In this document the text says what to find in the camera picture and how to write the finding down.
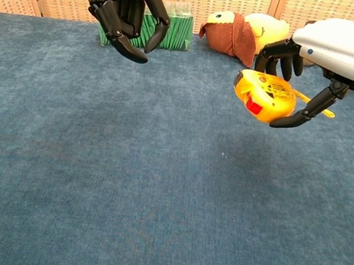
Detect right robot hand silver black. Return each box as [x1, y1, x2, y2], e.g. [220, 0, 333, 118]
[246, 8, 354, 140]

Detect yellow tape measure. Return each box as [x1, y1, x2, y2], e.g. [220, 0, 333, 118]
[229, 67, 340, 133]

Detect glass jar black lid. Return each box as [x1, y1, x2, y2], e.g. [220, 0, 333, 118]
[299, 20, 325, 69]

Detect clear box green packets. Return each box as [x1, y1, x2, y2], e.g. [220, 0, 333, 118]
[96, 0, 197, 59]

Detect yellow plush bird brown scarf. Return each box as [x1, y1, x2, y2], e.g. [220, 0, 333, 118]
[195, 5, 292, 74]

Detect blue table mat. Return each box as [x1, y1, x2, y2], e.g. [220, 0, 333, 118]
[0, 4, 354, 265]

